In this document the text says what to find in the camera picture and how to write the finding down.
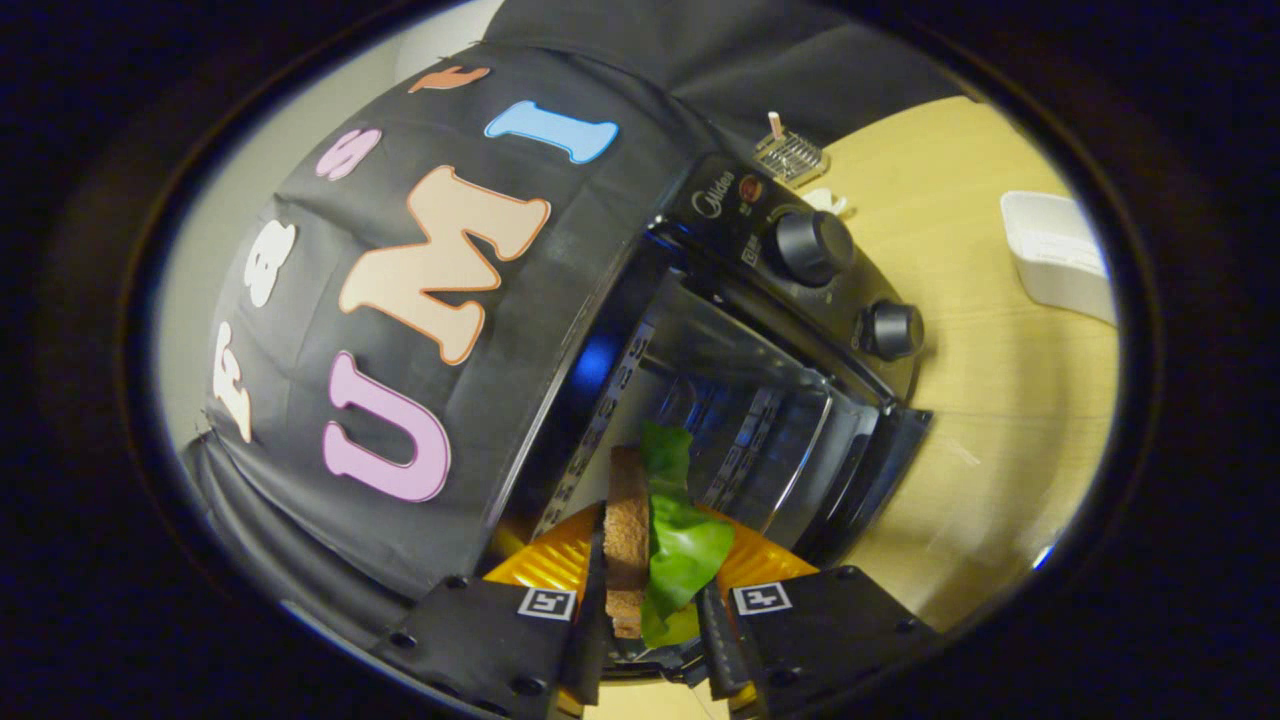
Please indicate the black toaster oven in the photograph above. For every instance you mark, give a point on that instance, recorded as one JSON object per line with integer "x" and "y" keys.
{"x": 810, "y": 245}

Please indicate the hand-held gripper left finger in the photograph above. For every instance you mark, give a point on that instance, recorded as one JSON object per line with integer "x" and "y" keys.
{"x": 592, "y": 660}

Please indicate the lettuce bread sandwich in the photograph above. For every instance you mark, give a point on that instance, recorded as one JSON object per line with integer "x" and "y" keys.
{"x": 628, "y": 540}

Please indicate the white plastic tray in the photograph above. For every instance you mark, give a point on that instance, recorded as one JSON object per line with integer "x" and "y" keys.
{"x": 1055, "y": 255}

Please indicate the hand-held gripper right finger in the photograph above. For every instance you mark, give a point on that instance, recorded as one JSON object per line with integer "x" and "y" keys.
{"x": 720, "y": 650}

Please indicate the black backdrop cloth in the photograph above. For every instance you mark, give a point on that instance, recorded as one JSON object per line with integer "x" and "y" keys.
{"x": 560, "y": 260}

